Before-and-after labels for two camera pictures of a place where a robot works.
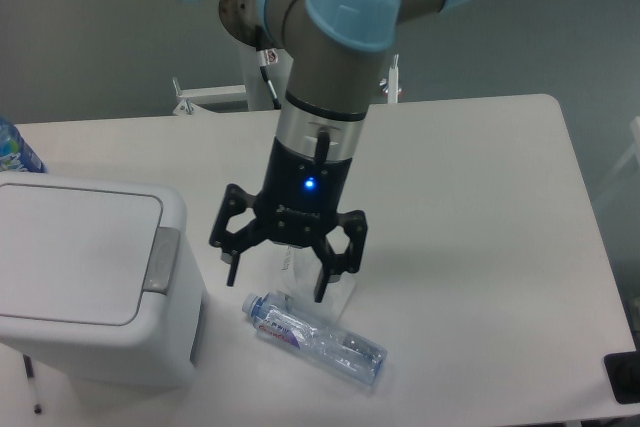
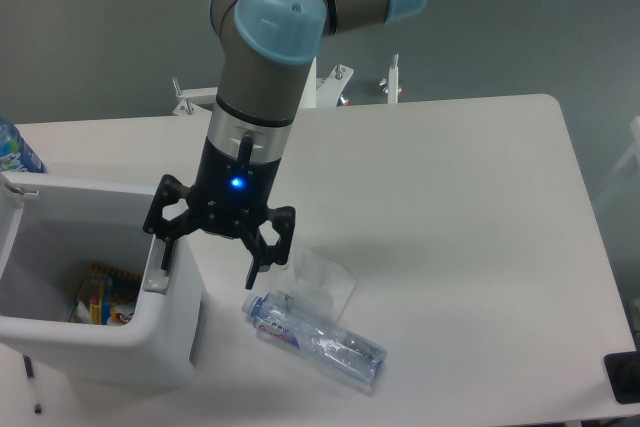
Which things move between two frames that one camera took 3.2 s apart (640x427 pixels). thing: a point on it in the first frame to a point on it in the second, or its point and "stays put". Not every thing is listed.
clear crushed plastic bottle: [277, 317] stays put
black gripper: [300, 198] to [230, 198]
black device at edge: [623, 372] stays put
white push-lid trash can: [101, 283] stays put
